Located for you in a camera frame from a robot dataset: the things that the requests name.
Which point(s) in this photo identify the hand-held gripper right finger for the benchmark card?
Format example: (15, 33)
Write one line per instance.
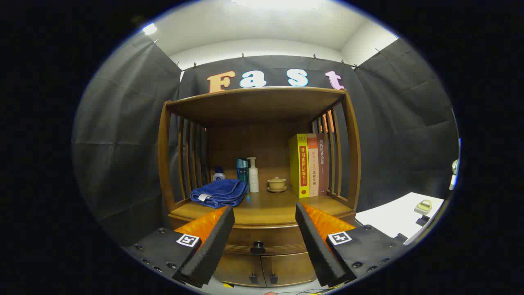
(313, 246)

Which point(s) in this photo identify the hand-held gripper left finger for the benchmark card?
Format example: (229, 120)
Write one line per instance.
(215, 243)

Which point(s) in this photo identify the wooden drawer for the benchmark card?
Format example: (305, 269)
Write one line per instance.
(280, 237)

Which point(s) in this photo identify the black drawer knob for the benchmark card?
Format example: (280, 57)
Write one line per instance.
(258, 247)

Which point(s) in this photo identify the wooden cabinet door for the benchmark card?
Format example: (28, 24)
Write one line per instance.
(288, 266)
(239, 268)

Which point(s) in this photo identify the white side cabinet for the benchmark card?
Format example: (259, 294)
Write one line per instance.
(393, 217)

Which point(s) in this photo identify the wooden cabinet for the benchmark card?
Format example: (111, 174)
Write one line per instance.
(262, 106)

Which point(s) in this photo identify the blue folded towel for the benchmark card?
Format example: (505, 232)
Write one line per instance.
(219, 192)

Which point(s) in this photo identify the beige saucer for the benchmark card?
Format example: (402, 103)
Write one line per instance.
(277, 190)

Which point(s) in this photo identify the small white blue-capped bottle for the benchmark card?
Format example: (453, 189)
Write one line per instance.
(219, 175)

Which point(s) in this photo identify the beige lidded teacup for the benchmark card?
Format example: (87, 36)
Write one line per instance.
(277, 183)

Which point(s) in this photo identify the white pump bottle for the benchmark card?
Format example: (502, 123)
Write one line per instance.
(254, 178)

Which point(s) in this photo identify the teal blue bottle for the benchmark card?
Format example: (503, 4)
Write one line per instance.
(242, 172)

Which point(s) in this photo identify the orange and cream book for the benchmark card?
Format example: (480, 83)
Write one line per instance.
(313, 168)

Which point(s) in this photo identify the thick yellow book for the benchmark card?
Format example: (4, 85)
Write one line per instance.
(298, 168)

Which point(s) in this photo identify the brown book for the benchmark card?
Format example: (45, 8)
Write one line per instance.
(322, 164)

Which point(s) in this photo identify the small pale green object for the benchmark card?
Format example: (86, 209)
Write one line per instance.
(423, 206)

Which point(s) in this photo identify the ceiling light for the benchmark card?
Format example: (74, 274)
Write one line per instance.
(150, 29)

